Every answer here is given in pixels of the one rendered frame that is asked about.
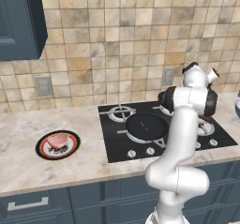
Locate black rimmed patterned plate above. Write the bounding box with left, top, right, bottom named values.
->
left=35, top=129, right=82, bottom=161

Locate blue grey bowl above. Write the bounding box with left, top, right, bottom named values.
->
left=233, top=90, right=240, bottom=119

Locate black frying pan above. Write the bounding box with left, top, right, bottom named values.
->
left=125, top=112, right=170, bottom=142

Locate black gas hob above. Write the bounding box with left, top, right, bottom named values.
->
left=97, top=99, right=239, bottom=164

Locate pink raw steak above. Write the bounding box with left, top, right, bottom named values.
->
left=45, top=132, right=69, bottom=150

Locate brown steak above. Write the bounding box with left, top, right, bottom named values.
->
left=199, top=114, right=214, bottom=125

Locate dark blue cupboard front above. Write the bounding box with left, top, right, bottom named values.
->
left=182, top=159, right=240, bottom=224
left=67, top=173, right=161, bottom=224

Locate dark blue drawer front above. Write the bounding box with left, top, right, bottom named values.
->
left=0, top=210, right=76, bottom=224
left=0, top=187, right=74, bottom=219

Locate grey wall socket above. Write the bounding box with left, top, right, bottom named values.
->
left=33, top=75, right=54, bottom=97
left=161, top=67, right=175, bottom=87

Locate dark blue wall cupboard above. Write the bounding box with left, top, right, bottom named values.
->
left=0, top=0, right=49, bottom=62

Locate silver drawer handle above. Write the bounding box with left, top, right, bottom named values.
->
left=7, top=196, right=50, bottom=212

